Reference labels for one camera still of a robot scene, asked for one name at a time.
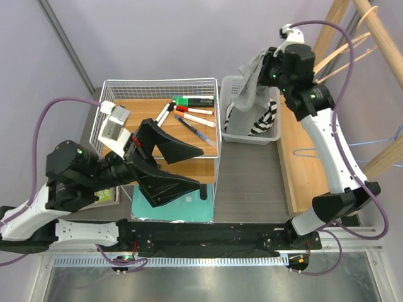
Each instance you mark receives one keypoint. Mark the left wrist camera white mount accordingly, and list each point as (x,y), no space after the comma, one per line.
(113,133)

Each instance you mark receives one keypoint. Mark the black white striped tank top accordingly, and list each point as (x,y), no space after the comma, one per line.
(260,126)

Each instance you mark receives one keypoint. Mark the red cap marker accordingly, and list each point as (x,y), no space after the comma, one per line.
(193,110)

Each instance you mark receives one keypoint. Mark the white wire basket shelf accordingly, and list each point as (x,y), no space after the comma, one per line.
(147,98)

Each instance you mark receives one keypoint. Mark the orange cap marker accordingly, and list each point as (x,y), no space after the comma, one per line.
(195,119)

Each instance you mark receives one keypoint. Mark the white plastic basket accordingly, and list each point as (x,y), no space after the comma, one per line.
(230,87)

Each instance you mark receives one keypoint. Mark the teal cutting board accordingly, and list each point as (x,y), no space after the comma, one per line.
(188,208)

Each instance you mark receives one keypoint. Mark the black white marker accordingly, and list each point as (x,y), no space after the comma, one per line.
(164,113)

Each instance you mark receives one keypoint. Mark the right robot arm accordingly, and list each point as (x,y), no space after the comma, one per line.
(291,71)

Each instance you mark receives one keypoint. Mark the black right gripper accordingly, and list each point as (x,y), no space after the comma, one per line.
(268,60)

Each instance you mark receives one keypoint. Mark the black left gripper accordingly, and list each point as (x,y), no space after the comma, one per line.
(159,186)

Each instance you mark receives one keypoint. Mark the wooden rack base tray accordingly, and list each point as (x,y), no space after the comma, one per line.
(304,177)

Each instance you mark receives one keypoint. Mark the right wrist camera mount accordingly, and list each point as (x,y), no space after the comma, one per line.
(291,35)

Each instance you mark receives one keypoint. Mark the green paperback book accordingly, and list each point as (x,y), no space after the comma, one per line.
(107,197)

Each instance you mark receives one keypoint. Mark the wooden clothes rack frame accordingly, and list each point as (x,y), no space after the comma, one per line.
(393,153)

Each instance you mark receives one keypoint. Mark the blue pen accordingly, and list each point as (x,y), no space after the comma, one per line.
(196,132)

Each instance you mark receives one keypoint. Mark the green cap marker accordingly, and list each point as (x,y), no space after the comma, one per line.
(193,102)

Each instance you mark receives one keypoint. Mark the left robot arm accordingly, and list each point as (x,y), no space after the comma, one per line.
(75,174)

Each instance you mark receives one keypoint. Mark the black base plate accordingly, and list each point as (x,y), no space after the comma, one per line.
(210,240)

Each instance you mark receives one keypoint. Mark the grey garment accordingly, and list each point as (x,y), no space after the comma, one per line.
(252,99)

